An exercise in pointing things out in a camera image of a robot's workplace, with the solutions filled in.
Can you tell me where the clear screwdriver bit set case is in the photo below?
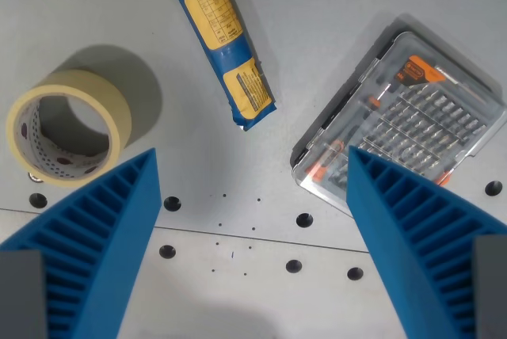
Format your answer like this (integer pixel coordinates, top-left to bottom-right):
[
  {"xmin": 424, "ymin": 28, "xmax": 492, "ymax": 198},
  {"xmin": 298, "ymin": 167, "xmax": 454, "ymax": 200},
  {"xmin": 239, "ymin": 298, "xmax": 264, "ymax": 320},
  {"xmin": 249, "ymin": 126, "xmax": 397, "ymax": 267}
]
[{"xmin": 290, "ymin": 31, "xmax": 507, "ymax": 219}]

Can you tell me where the blue bag with yellow labels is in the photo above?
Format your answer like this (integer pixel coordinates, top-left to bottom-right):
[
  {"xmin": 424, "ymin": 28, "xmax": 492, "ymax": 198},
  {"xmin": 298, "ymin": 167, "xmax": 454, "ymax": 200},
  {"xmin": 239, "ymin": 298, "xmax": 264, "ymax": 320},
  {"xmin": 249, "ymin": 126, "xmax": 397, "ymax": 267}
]
[{"xmin": 167, "ymin": 0, "xmax": 277, "ymax": 131}]

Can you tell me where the beige masking tape roll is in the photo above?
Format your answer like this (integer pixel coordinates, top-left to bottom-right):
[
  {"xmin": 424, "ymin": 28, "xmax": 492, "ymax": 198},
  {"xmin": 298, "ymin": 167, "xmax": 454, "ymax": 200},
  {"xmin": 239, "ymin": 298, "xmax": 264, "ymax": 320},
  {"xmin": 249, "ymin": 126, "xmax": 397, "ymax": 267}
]
[{"xmin": 6, "ymin": 69, "xmax": 132, "ymax": 189}]

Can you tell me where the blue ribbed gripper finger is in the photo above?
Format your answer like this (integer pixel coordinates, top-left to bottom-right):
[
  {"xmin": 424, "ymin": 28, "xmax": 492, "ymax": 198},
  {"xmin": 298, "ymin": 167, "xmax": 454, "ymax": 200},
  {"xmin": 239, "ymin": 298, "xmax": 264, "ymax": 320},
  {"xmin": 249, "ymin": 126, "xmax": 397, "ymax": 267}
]
[
  {"xmin": 0, "ymin": 147, "xmax": 163, "ymax": 339},
  {"xmin": 346, "ymin": 145, "xmax": 507, "ymax": 339}
]

